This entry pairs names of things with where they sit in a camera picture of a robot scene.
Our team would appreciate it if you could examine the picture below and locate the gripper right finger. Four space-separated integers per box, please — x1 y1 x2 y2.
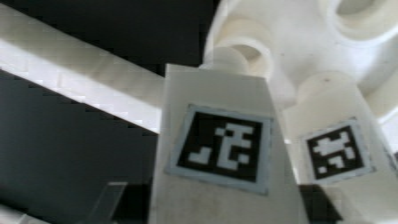
298 185 343 224

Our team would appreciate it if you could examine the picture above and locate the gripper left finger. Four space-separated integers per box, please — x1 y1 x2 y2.
82 182 151 224

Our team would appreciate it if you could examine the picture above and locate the white stool leg with tag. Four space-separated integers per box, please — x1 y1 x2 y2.
282 72 398 224

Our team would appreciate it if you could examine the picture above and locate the white round stool seat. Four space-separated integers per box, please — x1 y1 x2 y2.
201 0 398 141

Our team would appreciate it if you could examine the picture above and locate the white right fence bar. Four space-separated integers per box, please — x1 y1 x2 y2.
0 3 163 131

